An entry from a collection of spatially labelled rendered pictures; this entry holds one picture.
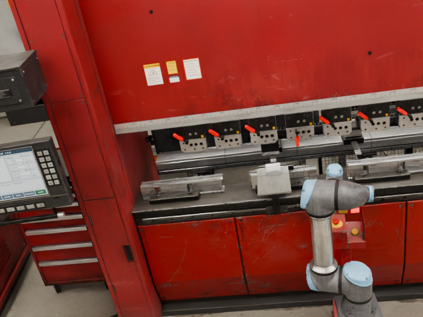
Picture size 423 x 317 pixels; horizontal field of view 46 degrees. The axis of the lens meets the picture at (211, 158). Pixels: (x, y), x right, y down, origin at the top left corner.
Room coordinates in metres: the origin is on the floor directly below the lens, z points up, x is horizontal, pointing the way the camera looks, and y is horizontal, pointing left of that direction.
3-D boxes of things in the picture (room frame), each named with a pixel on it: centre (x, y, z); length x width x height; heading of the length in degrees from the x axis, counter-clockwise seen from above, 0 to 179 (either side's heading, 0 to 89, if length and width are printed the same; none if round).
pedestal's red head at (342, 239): (2.15, -0.65, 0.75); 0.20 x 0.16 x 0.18; 77
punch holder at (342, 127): (2.44, -0.71, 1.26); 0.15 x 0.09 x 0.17; 81
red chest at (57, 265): (3.08, 1.09, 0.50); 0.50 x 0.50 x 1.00; 81
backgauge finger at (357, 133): (2.59, -0.86, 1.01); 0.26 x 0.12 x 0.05; 171
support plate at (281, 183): (2.36, -0.32, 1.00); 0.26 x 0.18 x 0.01; 171
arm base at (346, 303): (1.55, -0.51, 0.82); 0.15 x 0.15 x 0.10
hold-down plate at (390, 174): (2.35, -0.93, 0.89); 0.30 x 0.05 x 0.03; 81
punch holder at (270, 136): (2.50, -0.31, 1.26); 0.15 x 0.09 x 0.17; 81
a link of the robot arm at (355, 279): (1.55, -0.50, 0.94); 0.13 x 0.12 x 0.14; 66
